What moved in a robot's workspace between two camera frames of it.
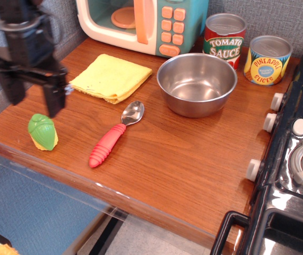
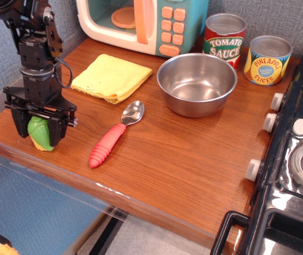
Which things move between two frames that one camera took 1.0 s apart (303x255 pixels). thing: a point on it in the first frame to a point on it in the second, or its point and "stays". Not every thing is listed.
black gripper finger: [55, 97] to [58, 130]
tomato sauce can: [224, 36] stays
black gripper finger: [14, 87] to [21, 119]
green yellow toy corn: [43, 132] stays
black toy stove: [285, 218] stays
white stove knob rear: [276, 101] stays
